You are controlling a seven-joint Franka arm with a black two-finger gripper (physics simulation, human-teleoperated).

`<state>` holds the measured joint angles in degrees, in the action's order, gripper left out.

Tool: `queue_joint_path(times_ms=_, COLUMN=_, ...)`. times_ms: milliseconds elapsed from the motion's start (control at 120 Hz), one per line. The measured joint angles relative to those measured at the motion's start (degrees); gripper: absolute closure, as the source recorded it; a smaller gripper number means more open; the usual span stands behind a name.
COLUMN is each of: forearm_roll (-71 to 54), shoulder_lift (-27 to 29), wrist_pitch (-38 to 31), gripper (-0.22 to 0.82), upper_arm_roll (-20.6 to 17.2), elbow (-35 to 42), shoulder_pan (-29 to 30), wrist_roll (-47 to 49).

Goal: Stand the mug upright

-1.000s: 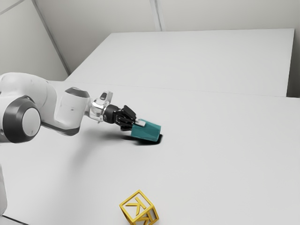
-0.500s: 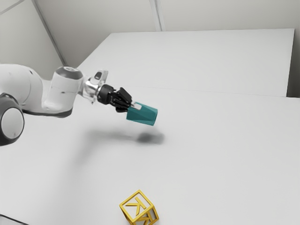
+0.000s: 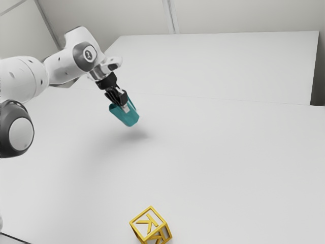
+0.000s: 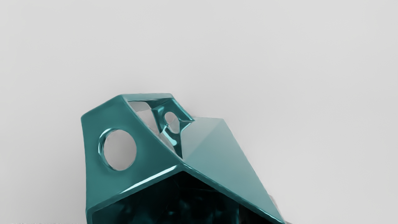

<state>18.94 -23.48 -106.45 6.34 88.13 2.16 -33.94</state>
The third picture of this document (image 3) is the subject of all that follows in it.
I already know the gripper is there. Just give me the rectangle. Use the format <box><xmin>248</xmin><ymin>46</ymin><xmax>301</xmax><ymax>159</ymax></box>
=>
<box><xmin>95</xmin><ymin>72</ymin><xmax>129</xmax><ymax>113</ymax></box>

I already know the teal faceted mug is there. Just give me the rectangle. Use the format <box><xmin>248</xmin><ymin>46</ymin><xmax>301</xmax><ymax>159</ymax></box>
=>
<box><xmin>109</xmin><ymin>95</ymin><xmax>140</xmax><ymax>128</ymax></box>

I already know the yellow open-frame letter cube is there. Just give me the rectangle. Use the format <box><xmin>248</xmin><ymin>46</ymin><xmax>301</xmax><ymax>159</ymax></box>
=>
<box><xmin>128</xmin><ymin>205</ymin><xmax>173</xmax><ymax>244</ymax></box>

